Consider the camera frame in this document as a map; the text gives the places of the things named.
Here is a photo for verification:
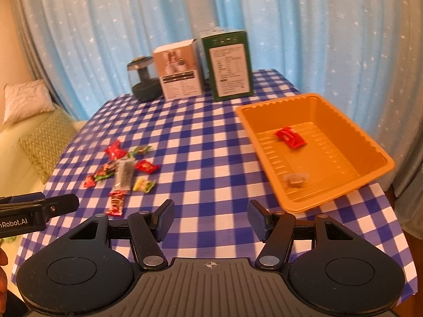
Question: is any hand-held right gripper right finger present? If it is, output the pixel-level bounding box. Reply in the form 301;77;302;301
247;200;361;269

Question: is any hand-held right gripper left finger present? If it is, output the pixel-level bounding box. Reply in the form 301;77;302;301
68;199;176;269

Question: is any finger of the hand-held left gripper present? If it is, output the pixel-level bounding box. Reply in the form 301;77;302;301
40;194;80;224

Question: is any yellow green candy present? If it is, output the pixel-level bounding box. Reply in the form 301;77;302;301
133;176;157;194

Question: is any long red cartoon snack packet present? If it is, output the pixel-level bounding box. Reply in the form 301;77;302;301
106;190;128;218

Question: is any red white-patterned candy packet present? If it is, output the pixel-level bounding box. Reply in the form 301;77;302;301
135;159;159;174
105;140;128;161

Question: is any clear black snack packet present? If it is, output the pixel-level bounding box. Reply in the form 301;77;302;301
114;158;136;190

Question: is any orange plastic tray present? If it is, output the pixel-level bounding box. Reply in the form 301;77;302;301
235;93;395;213

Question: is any person's left hand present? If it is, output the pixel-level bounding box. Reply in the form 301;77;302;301
0;248;9;301

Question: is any small clear snack packet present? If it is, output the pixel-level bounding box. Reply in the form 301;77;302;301
285;173;309;188

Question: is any brown green wrapped candy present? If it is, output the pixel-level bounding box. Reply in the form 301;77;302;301
94;162;118;182

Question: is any cream sofa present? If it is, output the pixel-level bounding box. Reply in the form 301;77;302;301
0;104;87;202

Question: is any green zigzag pillow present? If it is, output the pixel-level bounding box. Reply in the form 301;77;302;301
18;107;78;184

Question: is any blue white checkered tablecloth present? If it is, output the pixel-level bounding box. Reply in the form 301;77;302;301
10;69;419;307

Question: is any red pillow snack packet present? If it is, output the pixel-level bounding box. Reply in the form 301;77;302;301
275;127;308;148

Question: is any white pillow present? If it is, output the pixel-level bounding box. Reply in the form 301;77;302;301
3;79;55;126

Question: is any dark green round device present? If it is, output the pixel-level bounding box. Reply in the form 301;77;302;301
127;56;163;102

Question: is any white cardboard box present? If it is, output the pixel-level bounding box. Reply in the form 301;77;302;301
153;39;204;101

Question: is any green cardboard box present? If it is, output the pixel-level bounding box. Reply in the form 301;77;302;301
200;30;254;102

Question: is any blue starry curtain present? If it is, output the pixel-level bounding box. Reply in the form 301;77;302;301
25;0;423;159

